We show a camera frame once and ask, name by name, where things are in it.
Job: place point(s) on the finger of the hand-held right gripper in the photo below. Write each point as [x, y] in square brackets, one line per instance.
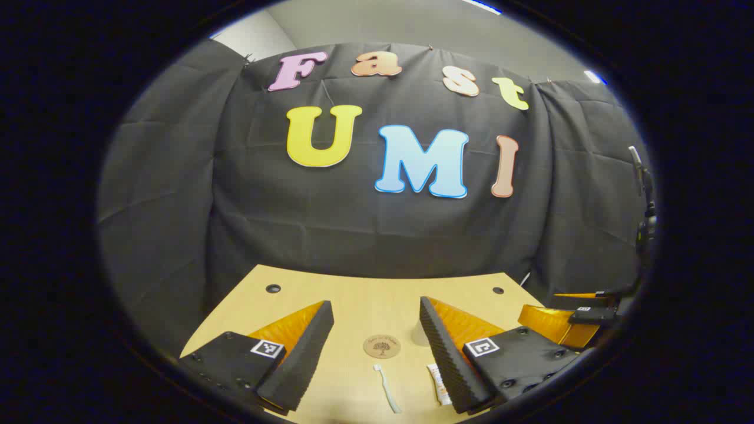
[554, 327]
[580, 301]

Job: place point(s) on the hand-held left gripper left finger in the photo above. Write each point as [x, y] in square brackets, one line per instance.
[297, 359]

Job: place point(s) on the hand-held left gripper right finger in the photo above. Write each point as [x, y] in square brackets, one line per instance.
[447, 365]

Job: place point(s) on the white toothpaste tube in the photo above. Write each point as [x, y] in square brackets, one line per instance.
[439, 386]

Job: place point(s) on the white toothbrush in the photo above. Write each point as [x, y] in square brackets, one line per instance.
[384, 383]

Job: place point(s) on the round wooden coaster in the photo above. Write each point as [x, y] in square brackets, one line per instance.
[382, 345]

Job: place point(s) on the wooden desktop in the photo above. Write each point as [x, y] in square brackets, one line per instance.
[365, 306]

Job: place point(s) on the thin white strip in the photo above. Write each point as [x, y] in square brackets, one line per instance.
[524, 278]

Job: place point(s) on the black backdrop cloth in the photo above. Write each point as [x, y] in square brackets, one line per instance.
[353, 224]

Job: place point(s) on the ceiling light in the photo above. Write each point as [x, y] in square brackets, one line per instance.
[482, 6]
[595, 77]

